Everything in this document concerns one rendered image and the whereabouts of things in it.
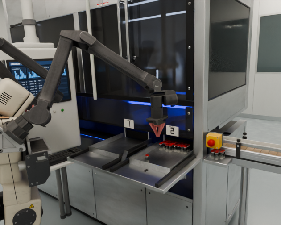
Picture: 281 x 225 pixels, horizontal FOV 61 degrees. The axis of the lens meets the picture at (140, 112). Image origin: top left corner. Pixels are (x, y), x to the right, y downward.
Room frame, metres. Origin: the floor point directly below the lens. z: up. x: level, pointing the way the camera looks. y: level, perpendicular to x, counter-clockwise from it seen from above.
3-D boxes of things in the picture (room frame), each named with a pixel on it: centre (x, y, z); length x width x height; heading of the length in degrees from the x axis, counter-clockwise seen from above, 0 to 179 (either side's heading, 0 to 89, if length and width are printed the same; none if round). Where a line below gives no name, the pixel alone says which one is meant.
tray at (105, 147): (1.52, 0.14, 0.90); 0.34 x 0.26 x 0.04; 143
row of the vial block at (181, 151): (1.40, -0.20, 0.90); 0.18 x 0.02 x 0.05; 54
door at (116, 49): (1.72, 0.23, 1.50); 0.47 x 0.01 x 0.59; 53
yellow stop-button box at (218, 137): (1.25, -0.40, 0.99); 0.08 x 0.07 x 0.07; 143
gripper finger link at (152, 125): (1.13, -0.09, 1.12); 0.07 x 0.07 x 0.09; 52
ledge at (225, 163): (1.28, -0.44, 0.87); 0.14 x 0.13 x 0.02; 143
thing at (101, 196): (2.29, 0.18, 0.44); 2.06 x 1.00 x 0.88; 53
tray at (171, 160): (1.31, -0.13, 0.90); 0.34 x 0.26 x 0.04; 144
